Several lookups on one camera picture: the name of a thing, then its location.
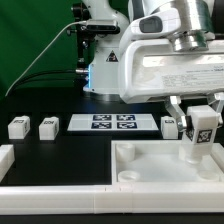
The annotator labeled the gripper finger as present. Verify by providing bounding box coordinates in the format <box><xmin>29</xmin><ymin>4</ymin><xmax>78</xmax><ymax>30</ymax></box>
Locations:
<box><xmin>207</xmin><ymin>92</ymin><xmax>224</xmax><ymax>127</ymax></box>

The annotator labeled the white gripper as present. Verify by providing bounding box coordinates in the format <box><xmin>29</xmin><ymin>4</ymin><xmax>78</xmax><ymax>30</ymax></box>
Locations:
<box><xmin>118</xmin><ymin>8</ymin><xmax>224</xmax><ymax>132</ymax></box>

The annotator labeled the white square tabletop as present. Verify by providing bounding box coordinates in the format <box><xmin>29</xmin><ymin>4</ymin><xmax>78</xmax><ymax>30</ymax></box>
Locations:
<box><xmin>111</xmin><ymin>140</ymin><xmax>224</xmax><ymax>184</ymax></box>

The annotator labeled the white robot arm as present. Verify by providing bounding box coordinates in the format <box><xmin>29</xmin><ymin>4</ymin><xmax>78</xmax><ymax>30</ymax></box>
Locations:
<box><xmin>82</xmin><ymin>0</ymin><xmax>224</xmax><ymax>131</ymax></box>

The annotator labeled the white front fence bar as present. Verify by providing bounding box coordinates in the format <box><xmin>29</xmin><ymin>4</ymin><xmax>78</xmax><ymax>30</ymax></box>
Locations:
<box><xmin>0</xmin><ymin>182</ymin><xmax>224</xmax><ymax>215</ymax></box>

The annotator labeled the white left fence piece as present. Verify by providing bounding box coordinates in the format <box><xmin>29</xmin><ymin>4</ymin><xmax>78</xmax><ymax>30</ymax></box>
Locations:
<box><xmin>0</xmin><ymin>144</ymin><xmax>15</xmax><ymax>182</ymax></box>

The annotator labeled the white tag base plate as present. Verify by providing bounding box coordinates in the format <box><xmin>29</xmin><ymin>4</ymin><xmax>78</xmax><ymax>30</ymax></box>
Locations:
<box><xmin>68</xmin><ymin>114</ymin><xmax>158</xmax><ymax>131</ymax></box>

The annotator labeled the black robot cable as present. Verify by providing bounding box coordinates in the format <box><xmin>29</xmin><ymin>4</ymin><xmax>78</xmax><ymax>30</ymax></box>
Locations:
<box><xmin>13</xmin><ymin>69</ymin><xmax>84</xmax><ymax>90</ymax></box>

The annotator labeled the black camera on stand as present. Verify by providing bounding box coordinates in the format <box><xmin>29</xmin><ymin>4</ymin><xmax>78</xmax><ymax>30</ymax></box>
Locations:
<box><xmin>67</xmin><ymin>0</ymin><xmax>120</xmax><ymax>87</ymax></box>

